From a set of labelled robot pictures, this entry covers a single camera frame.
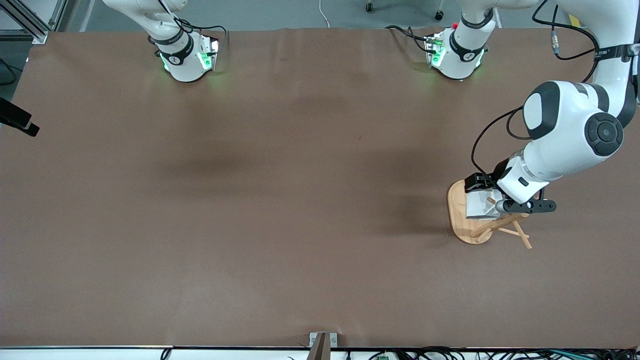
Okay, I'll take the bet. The wooden cup rack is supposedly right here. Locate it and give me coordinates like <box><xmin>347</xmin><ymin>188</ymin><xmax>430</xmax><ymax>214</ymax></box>
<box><xmin>446</xmin><ymin>179</ymin><xmax>533</xmax><ymax>250</ymax></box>

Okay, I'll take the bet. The black cable bundle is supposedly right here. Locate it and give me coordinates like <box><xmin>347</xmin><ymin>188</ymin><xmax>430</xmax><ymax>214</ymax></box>
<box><xmin>367</xmin><ymin>346</ymin><xmax>640</xmax><ymax>360</ymax></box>

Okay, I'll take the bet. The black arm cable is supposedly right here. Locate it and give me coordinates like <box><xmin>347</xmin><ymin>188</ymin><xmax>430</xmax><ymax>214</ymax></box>
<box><xmin>471</xmin><ymin>0</ymin><xmax>601</xmax><ymax>176</ymax></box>
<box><xmin>0</xmin><ymin>57</ymin><xmax>19</xmax><ymax>86</ymax></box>

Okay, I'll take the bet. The dark camera mount pole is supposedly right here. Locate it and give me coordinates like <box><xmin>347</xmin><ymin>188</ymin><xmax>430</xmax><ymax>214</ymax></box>
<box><xmin>306</xmin><ymin>334</ymin><xmax>332</xmax><ymax>360</ymax></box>

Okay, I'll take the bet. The metal table edge bracket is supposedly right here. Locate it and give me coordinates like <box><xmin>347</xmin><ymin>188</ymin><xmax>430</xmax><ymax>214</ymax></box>
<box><xmin>309</xmin><ymin>332</ymin><xmax>339</xmax><ymax>360</ymax></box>

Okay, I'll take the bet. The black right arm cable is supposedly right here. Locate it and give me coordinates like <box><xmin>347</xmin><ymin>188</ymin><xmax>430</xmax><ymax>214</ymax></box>
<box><xmin>0</xmin><ymin>57</ymin><xmax>19</xmax><ymax>86</ymax></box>

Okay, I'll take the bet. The brown table cover sheet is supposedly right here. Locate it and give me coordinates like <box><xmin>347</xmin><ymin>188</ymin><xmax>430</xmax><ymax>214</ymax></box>
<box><xmin>0</xmin><ymin>27</ymin><xmax>640</xmax><ymax>349</ymax></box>

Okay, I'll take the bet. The metal base connector plate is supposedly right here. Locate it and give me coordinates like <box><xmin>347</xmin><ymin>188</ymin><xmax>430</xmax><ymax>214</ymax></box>
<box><xmin>197</xmin><ymin>35</ymin><xmax>220</xmax><ymax>72</ymax></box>
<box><xmin>425</xmin><ymin>31</ymin><xmax>446</xmax><ymax>70</ymax></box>

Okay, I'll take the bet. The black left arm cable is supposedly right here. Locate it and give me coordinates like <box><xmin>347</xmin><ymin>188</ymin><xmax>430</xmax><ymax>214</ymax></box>
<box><xmin>471</xmin><ymin>0</ymin><xmax>601</xmax><ymax>176</ymax></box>

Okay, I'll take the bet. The white faceted cup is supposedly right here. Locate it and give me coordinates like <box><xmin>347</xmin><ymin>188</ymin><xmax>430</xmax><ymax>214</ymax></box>
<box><xmin>466</xmin><ymin>189</ymin><xmax>502</xmax><ymax>221</ymax></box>

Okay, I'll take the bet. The black base cable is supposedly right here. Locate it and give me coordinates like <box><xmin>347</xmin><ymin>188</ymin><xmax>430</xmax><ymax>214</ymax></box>
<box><xmin>385</xmin><ymin>25</ymin><xmax>432</xmax><ymax>53</ymax></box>
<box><xmin>192</xmin><ymin>25</ymin><xmax>229</xmax><ymax>51</ymax></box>

